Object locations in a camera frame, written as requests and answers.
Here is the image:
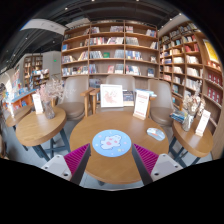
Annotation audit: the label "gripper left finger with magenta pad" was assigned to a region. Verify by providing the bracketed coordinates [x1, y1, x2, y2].
[42, 144, 91, 185]

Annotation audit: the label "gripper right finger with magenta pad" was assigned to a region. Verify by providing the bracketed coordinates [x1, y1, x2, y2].
[132, 144, 182, 185]

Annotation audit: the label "light blue computer mouse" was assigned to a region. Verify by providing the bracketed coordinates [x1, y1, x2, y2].
[147, 128, 165, 141]

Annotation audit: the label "round blue mouse pad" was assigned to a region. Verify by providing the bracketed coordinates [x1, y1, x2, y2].
[92, 129, 132, 158]

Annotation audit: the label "round wooden right table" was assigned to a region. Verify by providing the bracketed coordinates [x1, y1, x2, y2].
[169, 120, 213, 168]

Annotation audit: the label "round wooden table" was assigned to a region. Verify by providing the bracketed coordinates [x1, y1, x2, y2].
[169, 120, 213, 168]
[16, 107, 70, 161]
[70, 111, 169, 184]

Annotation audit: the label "round wooden centre table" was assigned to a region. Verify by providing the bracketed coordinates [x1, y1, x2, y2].
[70, 111, 169, 184]

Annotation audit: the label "round wooden left table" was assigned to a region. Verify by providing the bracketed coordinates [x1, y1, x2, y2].
[16, 107, 70, 161]

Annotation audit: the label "stack of books right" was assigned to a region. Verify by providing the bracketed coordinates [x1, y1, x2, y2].
[170, 110, 185, 123]

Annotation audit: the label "white red-text sign stand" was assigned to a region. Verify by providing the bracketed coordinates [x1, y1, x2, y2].
[133, 90, 149, 120]

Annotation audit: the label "brown armchair on left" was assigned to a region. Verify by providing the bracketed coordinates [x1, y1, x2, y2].
[58, 75, 93, 120]

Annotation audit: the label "white sign on left table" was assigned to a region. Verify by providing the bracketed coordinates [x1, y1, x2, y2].
[32, 94, 43, 114]

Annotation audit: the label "white sign on table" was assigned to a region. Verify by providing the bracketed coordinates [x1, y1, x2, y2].
[195, 110, 211, 136]
[32, 94, 43, 114]

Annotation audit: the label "brown armchair on right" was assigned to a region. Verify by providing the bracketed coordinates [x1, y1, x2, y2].
[148, 79, 174, 126]

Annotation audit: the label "dark book on table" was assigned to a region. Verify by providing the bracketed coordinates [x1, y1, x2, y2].
[123, 91, 134, 106]

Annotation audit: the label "white sign on right table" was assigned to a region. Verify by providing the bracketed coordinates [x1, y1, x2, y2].
[195, 110, 211, 136]

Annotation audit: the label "glass vase dried white flowers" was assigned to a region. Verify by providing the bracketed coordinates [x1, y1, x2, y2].
[182, 81, 205, 132]

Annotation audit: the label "glass vase dried pink flowers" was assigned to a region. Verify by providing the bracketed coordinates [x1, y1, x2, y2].
[36, 79, 64, 119]

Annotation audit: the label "white framed pink picture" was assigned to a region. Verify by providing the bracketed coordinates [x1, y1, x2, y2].
[100, 84, 123, 108]

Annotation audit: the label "orange blue display counter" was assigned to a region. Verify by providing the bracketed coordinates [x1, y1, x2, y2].
[3, 90, 36, 110]

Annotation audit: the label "distant wooden left bookshelf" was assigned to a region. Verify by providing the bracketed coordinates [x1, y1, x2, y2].
[24, 55, 50, 90]

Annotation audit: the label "large wooden centre bookshelf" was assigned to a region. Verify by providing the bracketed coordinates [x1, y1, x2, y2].
[61, 20, 160, 88]

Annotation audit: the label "wooden right wall bookshelf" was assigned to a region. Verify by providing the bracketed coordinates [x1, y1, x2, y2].
[159, 21, 223, 133]

